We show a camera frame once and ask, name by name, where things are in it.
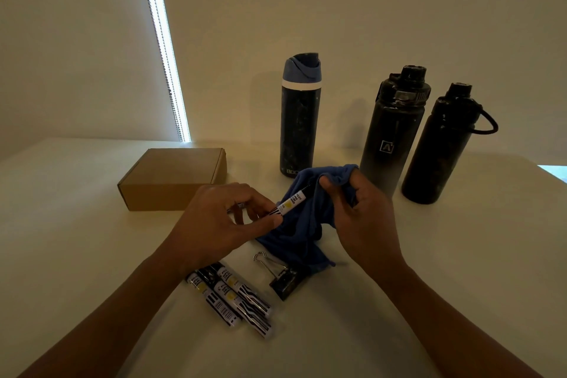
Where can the brown paper box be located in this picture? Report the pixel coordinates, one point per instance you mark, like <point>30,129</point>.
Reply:
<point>168,174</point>

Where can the person's right hand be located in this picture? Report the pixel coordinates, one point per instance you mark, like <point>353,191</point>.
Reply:
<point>367,231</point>

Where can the person's right forearm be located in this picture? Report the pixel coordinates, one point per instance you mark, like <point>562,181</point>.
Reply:
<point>456,333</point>

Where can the black binder clip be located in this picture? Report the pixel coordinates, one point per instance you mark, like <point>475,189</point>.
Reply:
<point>288,287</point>

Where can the blue cloth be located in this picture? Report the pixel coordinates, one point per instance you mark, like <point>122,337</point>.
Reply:
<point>301,236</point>

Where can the barcode label black marker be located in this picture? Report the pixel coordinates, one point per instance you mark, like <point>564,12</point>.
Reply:
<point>219,307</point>

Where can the person's left hand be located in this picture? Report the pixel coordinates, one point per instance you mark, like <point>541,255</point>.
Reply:
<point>208,231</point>

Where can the black grey gradient bottle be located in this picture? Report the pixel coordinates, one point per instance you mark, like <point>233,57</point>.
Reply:
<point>392,138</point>

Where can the black white striped marker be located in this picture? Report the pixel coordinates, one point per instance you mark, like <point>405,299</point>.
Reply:
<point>236,206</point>
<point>248,315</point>
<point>248,293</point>
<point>290,202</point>

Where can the navy bottle with blue lid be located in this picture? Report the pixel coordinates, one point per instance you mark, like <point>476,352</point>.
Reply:
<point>299,125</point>

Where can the person's left forearm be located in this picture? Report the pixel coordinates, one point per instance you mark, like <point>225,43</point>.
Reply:
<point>102,324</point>

